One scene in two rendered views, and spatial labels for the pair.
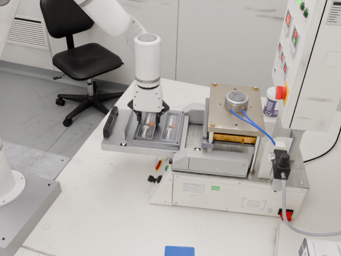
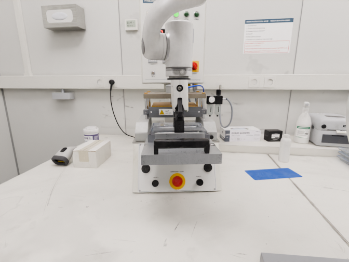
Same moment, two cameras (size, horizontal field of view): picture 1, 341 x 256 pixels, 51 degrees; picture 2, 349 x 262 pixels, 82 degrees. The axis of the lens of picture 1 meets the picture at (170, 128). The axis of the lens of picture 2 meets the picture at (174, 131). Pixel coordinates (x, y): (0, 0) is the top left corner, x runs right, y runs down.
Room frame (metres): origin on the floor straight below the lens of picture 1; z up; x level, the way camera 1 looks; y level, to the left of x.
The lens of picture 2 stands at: (1.17, 0.73, 1.16)
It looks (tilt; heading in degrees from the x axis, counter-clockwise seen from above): 13 degrees down; 261
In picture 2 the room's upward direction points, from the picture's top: straight up
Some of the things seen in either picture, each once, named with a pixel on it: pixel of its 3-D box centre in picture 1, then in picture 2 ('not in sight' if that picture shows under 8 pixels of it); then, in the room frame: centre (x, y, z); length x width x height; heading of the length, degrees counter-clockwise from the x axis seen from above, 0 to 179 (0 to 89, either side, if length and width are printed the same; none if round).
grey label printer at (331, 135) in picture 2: not in sight; (328, 128); (0.05, -0.32, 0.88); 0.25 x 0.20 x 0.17; 68
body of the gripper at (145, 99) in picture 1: (148, 94); (178, 93); (1.05, 0.08, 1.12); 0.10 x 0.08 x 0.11; 84
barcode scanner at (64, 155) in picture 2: not in sight; (69, 152); (1.57, -0.36, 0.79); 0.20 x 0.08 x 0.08; 74
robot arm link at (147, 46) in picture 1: (147, 56); (177, 45); (1.06, 0.08, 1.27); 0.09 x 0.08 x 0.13; 11
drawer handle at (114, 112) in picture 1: (110, 121); (181, 145); (1.07, 0.22, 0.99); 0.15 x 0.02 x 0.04; 174
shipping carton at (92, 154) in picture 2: not in sight; (93, 153); (1.44, -0.33, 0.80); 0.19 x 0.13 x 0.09; 74
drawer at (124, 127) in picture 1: (147, 128); (178, 139); (1.06, 0.09, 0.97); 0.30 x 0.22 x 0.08; 84
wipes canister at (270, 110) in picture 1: (273, 102); (91, 139); (1.49, -0.50, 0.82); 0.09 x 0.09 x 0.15
